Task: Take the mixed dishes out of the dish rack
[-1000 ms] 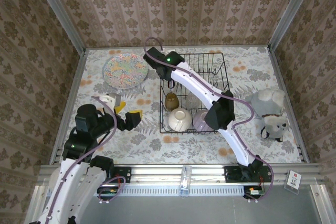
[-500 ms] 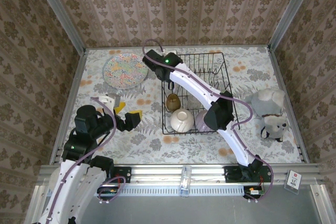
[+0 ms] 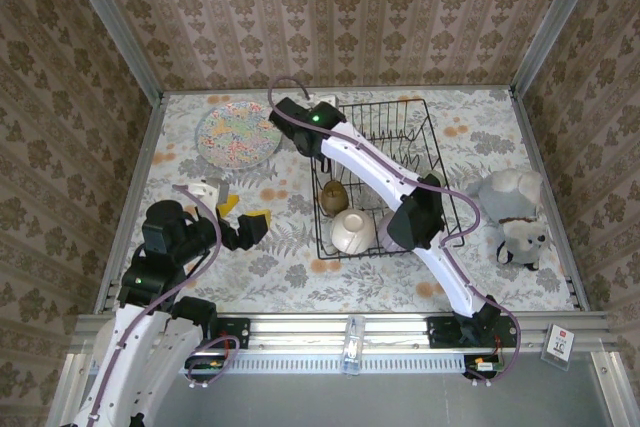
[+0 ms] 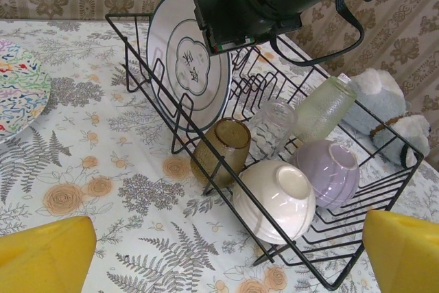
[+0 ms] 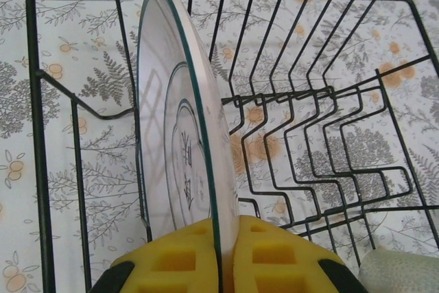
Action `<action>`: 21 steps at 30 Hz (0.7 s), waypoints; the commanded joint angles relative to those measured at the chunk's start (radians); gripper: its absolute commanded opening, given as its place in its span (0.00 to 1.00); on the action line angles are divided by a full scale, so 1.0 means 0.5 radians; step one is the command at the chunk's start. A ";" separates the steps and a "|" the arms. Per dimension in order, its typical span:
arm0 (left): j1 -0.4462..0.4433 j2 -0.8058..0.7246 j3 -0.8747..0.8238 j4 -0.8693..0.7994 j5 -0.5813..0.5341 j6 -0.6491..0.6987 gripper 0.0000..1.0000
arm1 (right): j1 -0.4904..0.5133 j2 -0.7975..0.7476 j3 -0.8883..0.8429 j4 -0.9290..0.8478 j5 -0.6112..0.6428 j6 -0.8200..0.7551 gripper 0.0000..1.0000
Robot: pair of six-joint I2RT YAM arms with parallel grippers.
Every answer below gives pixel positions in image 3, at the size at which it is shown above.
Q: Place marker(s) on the colourful floral pattern plate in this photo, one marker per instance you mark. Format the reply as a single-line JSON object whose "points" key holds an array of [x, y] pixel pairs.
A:
{"points": [[237, 134]]}

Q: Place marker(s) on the beige ceramic bowl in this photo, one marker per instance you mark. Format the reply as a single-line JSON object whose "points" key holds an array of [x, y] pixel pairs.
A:
{"points": [[352, 231]]}

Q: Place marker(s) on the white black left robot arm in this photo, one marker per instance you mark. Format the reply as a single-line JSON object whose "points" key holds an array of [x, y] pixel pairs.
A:
{"points": [[130, 347]]}

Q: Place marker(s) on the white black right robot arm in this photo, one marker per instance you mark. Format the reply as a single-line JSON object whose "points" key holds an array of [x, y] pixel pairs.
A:
{"points": [[370, 162]]}

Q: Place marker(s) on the brown ceramic cup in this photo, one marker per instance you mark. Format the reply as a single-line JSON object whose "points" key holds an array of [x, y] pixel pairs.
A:
{"points": [[334, 197]]}

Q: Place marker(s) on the floral fern print tablecloth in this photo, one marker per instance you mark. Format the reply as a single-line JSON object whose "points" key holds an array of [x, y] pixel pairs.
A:
{"points": [[350, 287]]}

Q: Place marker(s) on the purple ceramic bowl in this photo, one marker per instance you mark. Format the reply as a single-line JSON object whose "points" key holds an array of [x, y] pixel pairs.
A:
{"points": [[385, 237]]}

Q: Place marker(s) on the clear plastic holder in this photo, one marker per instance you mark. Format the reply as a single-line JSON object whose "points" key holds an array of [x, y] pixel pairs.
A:
{"points": [[353, 347]]}

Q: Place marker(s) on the grey metal shelf panel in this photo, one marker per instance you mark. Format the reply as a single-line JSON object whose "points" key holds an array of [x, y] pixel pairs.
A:
{"points": [[325, 402]]}

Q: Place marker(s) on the grey koala plush toy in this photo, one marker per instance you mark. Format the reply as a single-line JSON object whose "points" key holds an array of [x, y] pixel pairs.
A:
{"points": [[510, 197]]}

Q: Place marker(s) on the clear price tag stand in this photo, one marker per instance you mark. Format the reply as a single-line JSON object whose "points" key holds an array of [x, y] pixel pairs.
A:
{"points": [[557, 347]]}

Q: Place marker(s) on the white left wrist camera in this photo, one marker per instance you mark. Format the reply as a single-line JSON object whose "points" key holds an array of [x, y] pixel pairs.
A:
{"points": [[200, 192]]}

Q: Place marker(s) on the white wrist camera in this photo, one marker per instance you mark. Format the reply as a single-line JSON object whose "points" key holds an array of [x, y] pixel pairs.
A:
{"points": [[322, 97], [200, 192]]}

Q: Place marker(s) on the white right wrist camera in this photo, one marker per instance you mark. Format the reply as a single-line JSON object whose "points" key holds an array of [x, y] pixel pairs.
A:
{"points": [[322, 97]]}

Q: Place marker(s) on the aluminium table edge rail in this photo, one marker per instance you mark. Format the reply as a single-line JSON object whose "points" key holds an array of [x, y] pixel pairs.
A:
{"points": [[132, 197], [531, 147]]}

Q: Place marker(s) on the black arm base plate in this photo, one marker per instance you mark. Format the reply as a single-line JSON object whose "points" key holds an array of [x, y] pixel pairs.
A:
{"points": [[240, 332], [440, 334]]}

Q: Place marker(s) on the aluminium frame post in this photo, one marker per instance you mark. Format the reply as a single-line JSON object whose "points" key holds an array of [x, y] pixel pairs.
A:
{"points": [[555, 22], [115, 22]]}

